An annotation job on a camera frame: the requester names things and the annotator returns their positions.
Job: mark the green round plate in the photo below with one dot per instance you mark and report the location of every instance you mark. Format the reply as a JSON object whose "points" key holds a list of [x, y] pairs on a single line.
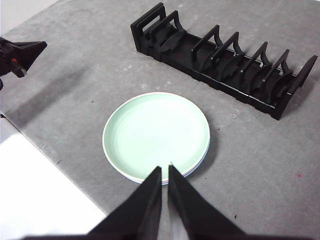
{"points": [[155, 132]]}

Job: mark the black plate rack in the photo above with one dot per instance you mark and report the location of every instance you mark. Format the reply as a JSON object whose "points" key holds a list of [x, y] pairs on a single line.
{"points": [[225, 65]]}

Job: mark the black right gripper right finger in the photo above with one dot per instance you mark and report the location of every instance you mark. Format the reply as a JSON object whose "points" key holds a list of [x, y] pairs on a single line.
{"points": [[195, 215]]}

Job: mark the blue round plate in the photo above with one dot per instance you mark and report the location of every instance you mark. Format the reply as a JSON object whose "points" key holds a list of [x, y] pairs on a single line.
{"points": [[206, 153]]}

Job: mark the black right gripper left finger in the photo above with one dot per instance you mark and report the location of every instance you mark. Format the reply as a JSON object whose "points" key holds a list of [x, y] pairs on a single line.
{"points": [[140, 212]]}

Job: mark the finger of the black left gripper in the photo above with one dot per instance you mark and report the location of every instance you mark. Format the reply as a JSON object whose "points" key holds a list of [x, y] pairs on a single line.
{"points": [[27, 51]]}

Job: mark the pink round plate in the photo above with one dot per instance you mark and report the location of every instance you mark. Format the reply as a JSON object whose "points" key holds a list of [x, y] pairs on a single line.
{"points": [[188, 175]]}

